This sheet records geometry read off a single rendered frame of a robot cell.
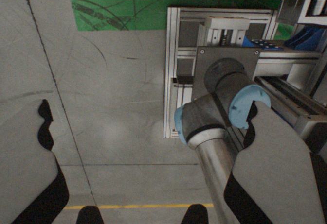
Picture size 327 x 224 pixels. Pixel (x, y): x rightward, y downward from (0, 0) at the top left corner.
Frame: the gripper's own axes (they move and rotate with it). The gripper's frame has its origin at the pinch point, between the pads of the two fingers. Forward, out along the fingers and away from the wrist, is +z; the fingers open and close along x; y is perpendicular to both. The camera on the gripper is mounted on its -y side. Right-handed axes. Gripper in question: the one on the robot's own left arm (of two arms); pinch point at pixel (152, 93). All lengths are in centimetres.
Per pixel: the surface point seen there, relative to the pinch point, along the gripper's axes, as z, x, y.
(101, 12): 152, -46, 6
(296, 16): 94, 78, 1
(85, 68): 152, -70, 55
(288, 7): 103, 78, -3
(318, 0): 98, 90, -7
